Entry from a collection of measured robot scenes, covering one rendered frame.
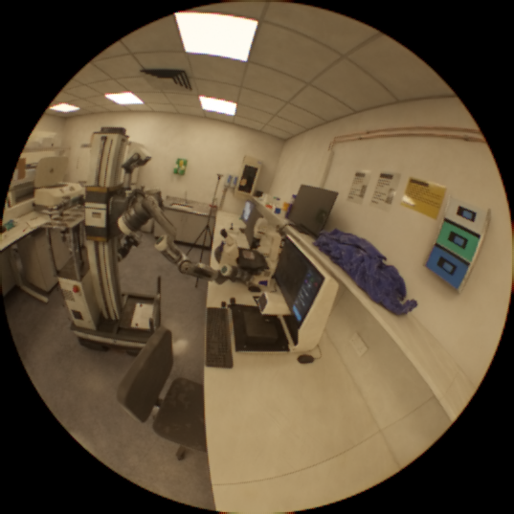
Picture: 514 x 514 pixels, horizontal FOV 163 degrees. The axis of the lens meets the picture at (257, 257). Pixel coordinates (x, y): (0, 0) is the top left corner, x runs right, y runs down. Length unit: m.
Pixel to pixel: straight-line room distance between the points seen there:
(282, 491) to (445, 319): 1.03
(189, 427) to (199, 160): 4.05
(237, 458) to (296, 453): 0.24
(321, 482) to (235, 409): 0.53
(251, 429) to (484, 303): 1.15
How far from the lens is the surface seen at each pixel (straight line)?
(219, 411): 0.85
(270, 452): 0.87
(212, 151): 4.03
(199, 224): 3.55
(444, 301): 1.09
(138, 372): 0.68
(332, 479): 0.99
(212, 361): 0.94
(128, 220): 0.97
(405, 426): 1.15
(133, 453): 1.61
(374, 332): 1.13
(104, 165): 1.21
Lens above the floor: 1.56
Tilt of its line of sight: 23 degrees down
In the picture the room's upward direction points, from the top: 18 degrees clockwise
